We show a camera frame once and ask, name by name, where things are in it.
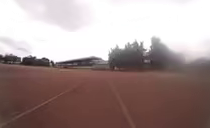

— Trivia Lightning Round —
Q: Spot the low flat-roofed building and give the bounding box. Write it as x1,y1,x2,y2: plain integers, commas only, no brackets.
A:
55,55,111,70

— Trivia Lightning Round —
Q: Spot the group of dark trees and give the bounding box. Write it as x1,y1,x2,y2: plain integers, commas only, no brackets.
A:
107,35,210,73

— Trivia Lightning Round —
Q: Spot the row of distant trees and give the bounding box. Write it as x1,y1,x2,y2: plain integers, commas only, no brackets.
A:
0,53,56,68

